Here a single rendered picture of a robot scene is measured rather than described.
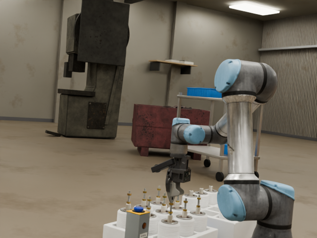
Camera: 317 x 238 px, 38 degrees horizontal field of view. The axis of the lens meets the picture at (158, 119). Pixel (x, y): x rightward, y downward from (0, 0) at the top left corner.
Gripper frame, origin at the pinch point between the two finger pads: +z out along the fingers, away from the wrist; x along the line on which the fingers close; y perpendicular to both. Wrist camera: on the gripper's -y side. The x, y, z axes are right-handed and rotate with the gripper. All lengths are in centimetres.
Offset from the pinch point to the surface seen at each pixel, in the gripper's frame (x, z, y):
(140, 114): 331, -21, -230
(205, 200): 66, 13, -12
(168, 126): 353, -8, -200
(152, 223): -1.2, 11.9, -7.1
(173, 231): -2.8, 12.8, 4.3
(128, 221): -19.9, 7.6, -7.7
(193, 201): 54, 12, -14
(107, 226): -4.8, 17.5, -28.5
